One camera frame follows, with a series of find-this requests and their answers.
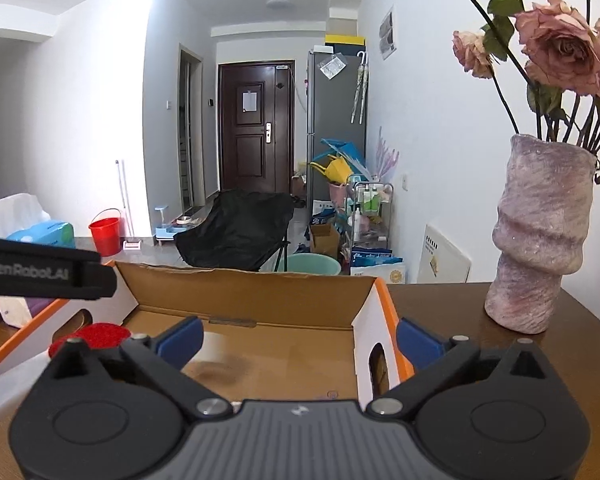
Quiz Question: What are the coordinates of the dried pink rose bouquet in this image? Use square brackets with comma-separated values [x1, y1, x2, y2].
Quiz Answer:
[341, 0, 600, 156]

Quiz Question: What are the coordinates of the pink textured ceramic vase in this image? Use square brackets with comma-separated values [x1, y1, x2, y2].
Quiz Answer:
[484, 134, 596, 335]

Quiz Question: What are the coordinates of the black folding chair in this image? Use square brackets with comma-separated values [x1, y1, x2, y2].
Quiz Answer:
[174, 188, 294, 272]

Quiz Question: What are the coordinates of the metal wire trolley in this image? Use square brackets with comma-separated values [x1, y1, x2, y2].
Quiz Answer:
[344, 176, 394, 252]

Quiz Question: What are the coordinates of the green plastic basin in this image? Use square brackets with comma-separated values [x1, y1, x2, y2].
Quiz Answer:
[260, 252, 341, 276]

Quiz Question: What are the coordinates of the red cardboard pumpkin box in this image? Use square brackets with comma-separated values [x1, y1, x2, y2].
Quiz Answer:
[0, 262, 414, 408]

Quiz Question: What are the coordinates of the white bottle with red cap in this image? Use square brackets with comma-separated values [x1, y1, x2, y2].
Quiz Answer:
[47, 323, 131, 358]

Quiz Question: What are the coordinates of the red plastic bucket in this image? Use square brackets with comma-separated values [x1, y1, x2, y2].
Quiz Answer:
[88, 208, 122, 257]

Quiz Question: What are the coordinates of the yellow watering can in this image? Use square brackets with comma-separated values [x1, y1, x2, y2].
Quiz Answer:
[310, 155, 353, 184]

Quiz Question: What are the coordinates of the dark brown entrance door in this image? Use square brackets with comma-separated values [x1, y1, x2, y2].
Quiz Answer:
[218, 60, 294, 193]

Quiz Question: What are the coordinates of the brown cardboard box on floor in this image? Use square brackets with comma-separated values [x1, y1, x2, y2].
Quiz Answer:
[310, 223, 340, 259]

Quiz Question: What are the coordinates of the blue tissue pack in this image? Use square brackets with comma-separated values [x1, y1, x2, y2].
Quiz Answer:
[7, 220, 76, 248]

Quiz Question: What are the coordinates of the grey refrigerator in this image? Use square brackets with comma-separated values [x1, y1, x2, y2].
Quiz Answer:
[306, 49, 366, 214]

